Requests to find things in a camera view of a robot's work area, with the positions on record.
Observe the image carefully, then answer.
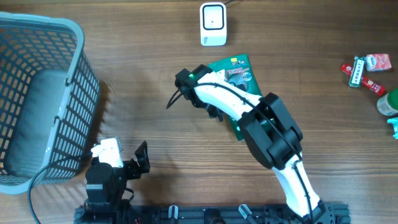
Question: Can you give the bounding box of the green 3M gloves package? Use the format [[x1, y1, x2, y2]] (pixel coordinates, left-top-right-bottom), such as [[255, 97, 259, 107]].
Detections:
[[207, 54, 265, 142]]

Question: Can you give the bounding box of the small green white box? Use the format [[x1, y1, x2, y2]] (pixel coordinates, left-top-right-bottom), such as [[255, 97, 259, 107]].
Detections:
[[348, 57, 366, 88]]

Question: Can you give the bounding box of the red stick sachet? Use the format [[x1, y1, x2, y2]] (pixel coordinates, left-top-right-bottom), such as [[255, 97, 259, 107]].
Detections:
[[340, 63, 386, 96]]

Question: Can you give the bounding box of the red white small carton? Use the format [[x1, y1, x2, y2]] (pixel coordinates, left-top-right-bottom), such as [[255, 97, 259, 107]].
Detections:
[[365, 54, 392, 72]]

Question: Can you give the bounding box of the green lid spice jar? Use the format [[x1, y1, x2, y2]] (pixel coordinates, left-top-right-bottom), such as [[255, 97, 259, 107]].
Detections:
[[377, 89, 398, 116]]

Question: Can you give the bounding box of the mint green wipes pack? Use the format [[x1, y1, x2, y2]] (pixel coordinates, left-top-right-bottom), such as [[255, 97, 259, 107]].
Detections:
[[387, 117, 398, 139]]

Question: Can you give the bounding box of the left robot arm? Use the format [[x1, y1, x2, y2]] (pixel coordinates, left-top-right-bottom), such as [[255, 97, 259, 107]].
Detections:
[[73, 142, 150, 224]]

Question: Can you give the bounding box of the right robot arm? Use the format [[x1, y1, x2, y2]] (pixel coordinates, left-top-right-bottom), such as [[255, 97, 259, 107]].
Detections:
[[175, 65, 325, 223]]

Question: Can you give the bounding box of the white barcode scanner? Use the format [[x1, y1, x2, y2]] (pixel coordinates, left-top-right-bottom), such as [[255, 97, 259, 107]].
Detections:
[[200, 2, 227, 47]]

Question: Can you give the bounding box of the grey plastic shopping basket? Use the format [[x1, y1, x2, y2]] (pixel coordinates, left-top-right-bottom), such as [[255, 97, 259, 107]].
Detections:
[[1, 12, 100, 195]]

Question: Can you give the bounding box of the black mounting rail base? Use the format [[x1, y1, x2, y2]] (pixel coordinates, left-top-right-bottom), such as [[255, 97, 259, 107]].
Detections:
[[73, 203, 351, 224]]

